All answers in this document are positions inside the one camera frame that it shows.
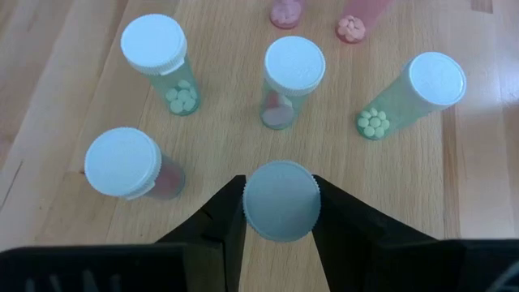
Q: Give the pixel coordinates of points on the teal bottle white tablets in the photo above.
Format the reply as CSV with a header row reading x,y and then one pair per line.
x,y
154,44
436,79

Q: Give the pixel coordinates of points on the blue bottle red pills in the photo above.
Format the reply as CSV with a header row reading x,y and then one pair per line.
x,y
121,162

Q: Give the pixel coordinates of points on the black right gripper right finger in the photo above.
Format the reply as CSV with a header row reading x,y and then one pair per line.
x,y
353,243

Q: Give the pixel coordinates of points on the teal bottle red pills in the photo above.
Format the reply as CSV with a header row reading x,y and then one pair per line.
x,y
294,65

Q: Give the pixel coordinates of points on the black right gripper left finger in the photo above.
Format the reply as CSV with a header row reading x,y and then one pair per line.
x,y
221,227

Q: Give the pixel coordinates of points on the pink pill bottle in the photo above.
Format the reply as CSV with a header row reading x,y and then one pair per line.
x,y
286,14
350,28

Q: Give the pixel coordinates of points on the blue pill bottle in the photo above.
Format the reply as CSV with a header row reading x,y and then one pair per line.
x,y
281,200

